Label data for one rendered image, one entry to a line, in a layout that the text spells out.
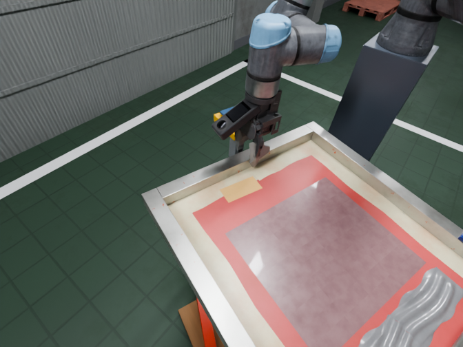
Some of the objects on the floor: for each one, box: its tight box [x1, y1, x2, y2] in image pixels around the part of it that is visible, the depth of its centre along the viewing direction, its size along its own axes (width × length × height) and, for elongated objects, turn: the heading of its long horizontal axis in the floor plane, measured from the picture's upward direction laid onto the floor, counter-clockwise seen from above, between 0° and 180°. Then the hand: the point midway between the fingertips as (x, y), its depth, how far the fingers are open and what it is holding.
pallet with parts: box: [342, 0, 401, 21], centre depth 515 cm, size 118×79×32 cm
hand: (244, 158), depth 76 cm, fingers open, 5 cm apart
